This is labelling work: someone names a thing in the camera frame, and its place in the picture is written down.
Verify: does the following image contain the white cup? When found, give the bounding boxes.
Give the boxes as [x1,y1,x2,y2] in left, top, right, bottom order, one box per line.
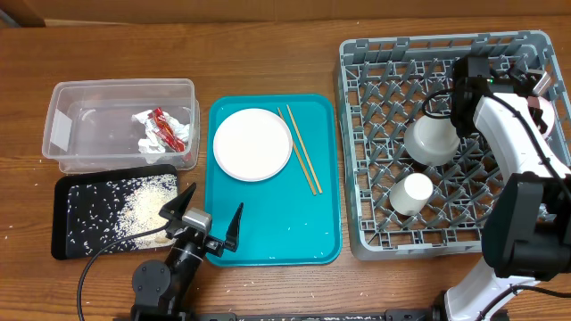
[389,173,434,216]

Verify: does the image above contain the large white plate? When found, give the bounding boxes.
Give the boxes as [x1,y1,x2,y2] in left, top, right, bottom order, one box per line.
[213,108,293,182]

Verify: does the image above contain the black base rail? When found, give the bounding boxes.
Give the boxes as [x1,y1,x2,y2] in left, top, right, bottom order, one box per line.
[113,307,447,321]

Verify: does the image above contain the black tray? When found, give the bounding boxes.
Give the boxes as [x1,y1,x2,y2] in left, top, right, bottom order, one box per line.
[51,165,178,260]

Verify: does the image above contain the grey bowl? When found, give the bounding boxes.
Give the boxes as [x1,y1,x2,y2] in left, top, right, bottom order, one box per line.
[404,116,460,166]

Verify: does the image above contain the teal serving tray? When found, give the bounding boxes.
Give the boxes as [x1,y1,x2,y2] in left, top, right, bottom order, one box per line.
[204,94,343,268]

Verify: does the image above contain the red snack wrapper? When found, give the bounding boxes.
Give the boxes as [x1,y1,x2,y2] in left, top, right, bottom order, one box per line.
[148,108,186,152]

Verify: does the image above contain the wooden chopstick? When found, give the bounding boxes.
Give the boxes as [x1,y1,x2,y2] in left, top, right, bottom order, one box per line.
[286,104,323,194]
[277,108,317,196]

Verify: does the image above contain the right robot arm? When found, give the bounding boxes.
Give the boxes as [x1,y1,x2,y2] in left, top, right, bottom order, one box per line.
[441,55,570,320]

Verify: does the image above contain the clear plastic bin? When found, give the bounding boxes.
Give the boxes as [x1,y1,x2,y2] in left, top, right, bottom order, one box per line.
[42,78,200,174]

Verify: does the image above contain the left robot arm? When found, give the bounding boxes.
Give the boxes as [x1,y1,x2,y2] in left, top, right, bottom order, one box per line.
[130,184,244,320]

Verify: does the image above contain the pink bowl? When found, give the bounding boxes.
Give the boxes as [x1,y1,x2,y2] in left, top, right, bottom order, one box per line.
[527,96,555,139]

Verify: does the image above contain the white napkin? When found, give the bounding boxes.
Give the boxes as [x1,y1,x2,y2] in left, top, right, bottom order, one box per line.
[131,107,191,164]

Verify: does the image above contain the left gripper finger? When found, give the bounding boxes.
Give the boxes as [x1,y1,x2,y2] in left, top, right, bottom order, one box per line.
[224,202,244,251]
[159,183,196,220]

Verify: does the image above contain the pile of rice grains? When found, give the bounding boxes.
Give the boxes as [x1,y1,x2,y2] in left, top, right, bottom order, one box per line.
[66,174,178,256]

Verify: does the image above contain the grey dish rack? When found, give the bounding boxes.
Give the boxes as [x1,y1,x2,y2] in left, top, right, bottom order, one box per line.
[335,30,570,260]

